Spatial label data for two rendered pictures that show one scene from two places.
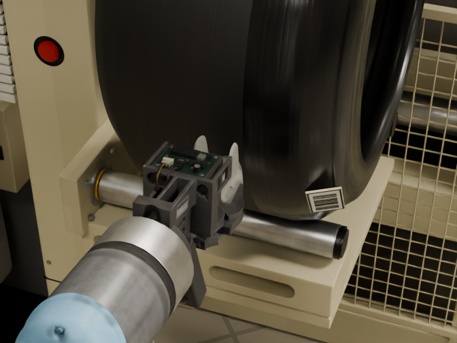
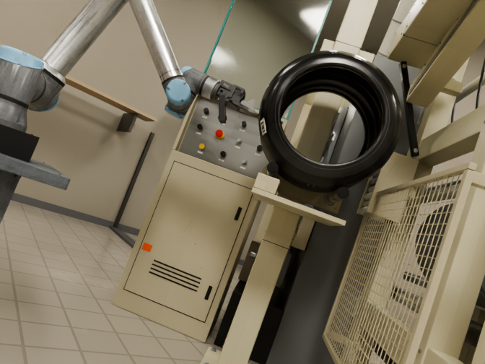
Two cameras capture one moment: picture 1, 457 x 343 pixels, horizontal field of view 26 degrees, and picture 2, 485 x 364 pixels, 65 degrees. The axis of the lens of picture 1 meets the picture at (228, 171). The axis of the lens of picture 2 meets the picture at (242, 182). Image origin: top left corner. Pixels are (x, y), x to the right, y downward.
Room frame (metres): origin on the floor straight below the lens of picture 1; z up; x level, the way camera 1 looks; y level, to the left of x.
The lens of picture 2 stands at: (0.50, -1.51, 0.68)
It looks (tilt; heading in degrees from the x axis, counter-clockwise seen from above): 5 degrees up; 76
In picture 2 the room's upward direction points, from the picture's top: 21 degrees clockwise
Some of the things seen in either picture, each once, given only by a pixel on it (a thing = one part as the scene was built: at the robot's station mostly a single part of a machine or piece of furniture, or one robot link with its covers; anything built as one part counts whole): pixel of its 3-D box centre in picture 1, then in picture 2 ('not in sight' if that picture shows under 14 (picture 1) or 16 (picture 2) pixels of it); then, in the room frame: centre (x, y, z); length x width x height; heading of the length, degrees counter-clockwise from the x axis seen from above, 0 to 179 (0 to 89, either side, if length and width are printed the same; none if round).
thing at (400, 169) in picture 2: not in sight; (386, 188); (1.56, 0.04, 1.05); 0.20 x 0.15 x 0.30; 69
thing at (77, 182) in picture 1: (135, 126); (299, 189); (1.19, 0.14, 0.90); 0.40 x 0.03 x 0.10; 159
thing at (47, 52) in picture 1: (50, 50); not in sight; (1.14, 0.24, 1.06); 0.03 x 0.02 x 0.03; 69
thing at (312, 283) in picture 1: (213, 248); (266, 188); (1.00, 0.02, 0.83); 0.36 x 0.09 x 0.06; 69
